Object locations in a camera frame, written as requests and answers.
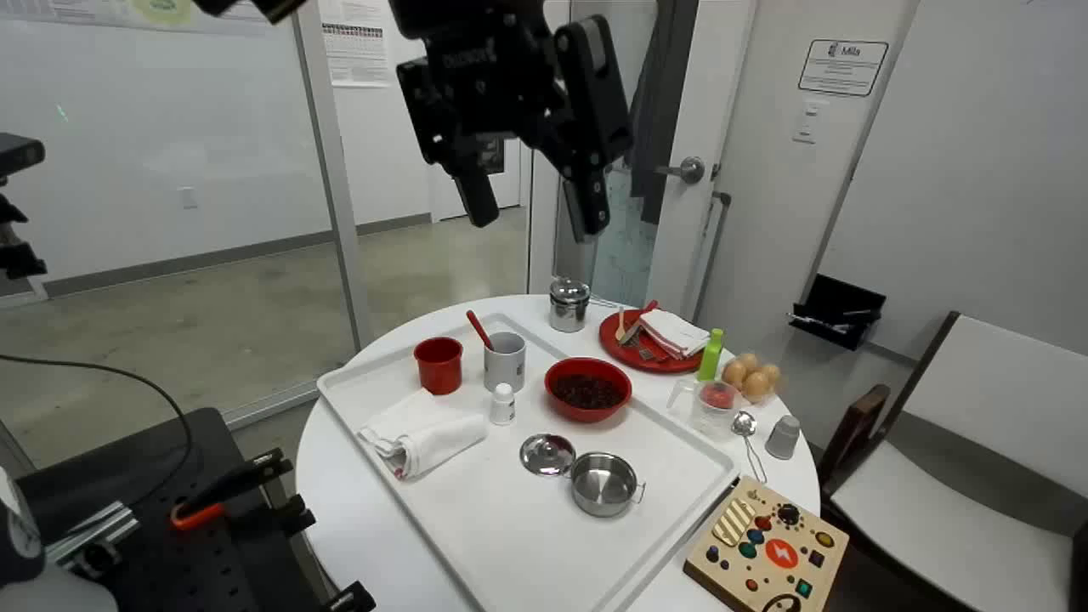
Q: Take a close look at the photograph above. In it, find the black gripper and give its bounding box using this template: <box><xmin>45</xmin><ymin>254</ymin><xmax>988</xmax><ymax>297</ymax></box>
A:
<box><xmin>386</xmin><ymin>0</ymin><xmax>635</xmax><ymax>242</ymax></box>

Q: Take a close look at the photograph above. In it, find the small steel pot lid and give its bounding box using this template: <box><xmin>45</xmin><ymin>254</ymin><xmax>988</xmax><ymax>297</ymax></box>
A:
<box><xmin>516</xmin><ymin>433</ymin><xmax>578</xmax><ymax>481</ymax></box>

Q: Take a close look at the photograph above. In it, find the small steel pot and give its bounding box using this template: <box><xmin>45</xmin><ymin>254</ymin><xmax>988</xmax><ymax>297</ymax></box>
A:
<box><xmin>565</xmin><ymin>448</ymin><xmax>649</xmax><ymax>525</ymax></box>

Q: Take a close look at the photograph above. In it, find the white plastic tray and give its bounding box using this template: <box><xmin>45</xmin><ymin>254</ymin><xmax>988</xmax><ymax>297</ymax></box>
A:
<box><xmin>312</xmin><ymin>311</ymin><xmax>742</xmax><ymax>612</ymax></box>

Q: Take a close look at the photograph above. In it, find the dark hanging coat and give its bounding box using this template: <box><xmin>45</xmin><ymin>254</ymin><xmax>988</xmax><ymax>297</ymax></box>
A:
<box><xmin>626</xmin><ymin>0</ymin><xmax>704</xmax><ymax>228</ymax></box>

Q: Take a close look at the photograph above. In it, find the steel canister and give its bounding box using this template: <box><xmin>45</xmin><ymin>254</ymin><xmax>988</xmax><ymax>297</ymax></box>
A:
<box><xmin>548</xmin><ymin>275</ymin><xmax>592</xmax><ymax>333</ymax></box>

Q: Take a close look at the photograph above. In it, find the red spoon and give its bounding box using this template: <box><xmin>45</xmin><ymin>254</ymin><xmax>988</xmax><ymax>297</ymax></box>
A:
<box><xmin>462</xmin><ymin>307</ymin><xmax>497</xmax><ymax>353</ymax></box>

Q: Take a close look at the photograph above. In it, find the white paper notice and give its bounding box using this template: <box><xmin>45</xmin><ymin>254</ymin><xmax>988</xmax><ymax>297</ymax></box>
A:
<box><xmin>320</xmin><ymin>0</ymin><xmax>399</xmax><ymax>88</ymax></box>

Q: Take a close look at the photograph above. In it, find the grey mug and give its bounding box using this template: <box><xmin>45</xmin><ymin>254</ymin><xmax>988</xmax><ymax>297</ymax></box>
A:
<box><xmin>478</xmin><ymin>329</ymin><xmax>529</xmax><ymax>394</ymax></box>

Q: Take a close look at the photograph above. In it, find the white sandwich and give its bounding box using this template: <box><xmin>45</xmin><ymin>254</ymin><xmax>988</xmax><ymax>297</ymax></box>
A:
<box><xmin>616</xmin><ymin>302</ymin><xmax>712</xmax><ymax>363</ymax></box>

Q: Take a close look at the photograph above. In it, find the red bowl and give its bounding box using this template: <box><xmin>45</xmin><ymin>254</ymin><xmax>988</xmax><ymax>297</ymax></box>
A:
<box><xmin>539</xmin><ymin>358</ymin><xmax>635</xmax><ymax>429</ymax></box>

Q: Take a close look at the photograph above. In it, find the small white shaker bottle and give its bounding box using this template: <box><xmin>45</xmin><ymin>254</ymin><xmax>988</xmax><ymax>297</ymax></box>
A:
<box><xmin>490</xmin><ymin>380</ymin><xmax>519</xmax><ymax>429</ymax></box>

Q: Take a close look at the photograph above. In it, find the rolled white towel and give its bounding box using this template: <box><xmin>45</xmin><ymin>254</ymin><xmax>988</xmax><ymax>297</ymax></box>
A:
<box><xmin>357</xmin><ymin>389</ymin><xmax>494</xmax><ymax>483</ymax></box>

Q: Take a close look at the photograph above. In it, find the clear cup with red content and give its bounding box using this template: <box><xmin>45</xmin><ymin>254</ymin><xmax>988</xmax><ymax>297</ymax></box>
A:
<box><xmin>689</xmin><ymin>378</ymin><xmax>742</xmax><ymax>439</ymax></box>

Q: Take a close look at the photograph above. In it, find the white door sign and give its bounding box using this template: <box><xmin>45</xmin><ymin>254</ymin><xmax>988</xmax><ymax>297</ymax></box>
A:
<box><xmin>796</xmin><ymin>33</ymin><xmax>895</xmax><ymax>101</ymax></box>

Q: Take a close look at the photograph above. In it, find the black floor bin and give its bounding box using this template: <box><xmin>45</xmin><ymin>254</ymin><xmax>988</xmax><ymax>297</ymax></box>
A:
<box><xmin>790</xmin><ymin>273</ymin><xmax>890</xmax><ymax>353</ymax></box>

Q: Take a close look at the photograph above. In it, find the metal spoon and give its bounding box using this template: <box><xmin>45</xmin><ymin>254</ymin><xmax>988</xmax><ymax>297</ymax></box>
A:
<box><xmin>731</xmin><ymin>410</ymin><xmax>772</xmax><ymax>488</ymax></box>

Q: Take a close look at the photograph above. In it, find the small grey cup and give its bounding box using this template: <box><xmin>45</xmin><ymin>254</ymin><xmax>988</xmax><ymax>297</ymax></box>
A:
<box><xmin>762</xmin><ymin>413</ymin><xmax>802</xmax><ymax>463</ymax></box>

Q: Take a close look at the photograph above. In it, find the poster with green circle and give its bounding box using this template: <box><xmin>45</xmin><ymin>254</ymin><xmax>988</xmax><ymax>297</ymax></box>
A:
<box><xmin>0</xmin><ymin>0</ymin><xmax>281</xmax><ymax>33</ymax></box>

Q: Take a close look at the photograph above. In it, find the wooden busy board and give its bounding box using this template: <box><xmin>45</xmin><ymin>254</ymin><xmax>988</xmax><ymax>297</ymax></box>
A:
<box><xmin>679</xmin><ymin>472</ymin><xmax>852</xmax><ymax>612</ymax></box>

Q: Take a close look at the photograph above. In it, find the dark chair with white cushions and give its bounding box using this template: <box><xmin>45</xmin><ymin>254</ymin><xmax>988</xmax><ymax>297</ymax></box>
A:
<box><xmin>817</xmin><ymin>311</ymin><xmax>1088</xmax><ymax>612</ymax></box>

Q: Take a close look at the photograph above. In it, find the silver door handle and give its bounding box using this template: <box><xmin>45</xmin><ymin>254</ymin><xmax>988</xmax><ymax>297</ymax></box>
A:
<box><xmin>658</xmin><ymin>157</ymin><xmax>707</xmax><ymax>189</ymax></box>

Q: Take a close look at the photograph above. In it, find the thin black cable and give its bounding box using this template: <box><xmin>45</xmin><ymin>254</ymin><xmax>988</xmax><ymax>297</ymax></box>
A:
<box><xmin>0</xmin><ymin>351</ymin><xmax>197</xmax><ymax>470</ymax></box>

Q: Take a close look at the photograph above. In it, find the black clamp with orange handle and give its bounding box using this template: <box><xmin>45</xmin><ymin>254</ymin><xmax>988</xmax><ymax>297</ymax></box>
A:
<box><xmin>167</xmin><ymin>447</ymin><xmax>295</xmax><ymax>537</ymax></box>

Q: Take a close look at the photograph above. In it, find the black camera stand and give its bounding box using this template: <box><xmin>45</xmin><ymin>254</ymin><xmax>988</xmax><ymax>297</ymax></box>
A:
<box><xmin>0</xmin><ymin>133</ymin><xmax>51</xmax><ymax>287</ymax></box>

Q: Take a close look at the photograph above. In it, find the silver metal bracket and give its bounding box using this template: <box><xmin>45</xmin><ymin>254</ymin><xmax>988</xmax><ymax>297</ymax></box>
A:
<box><xmin>45</xmin><ymin>497</ymin><xmax>145</xmax><ymax>573</ymax></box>

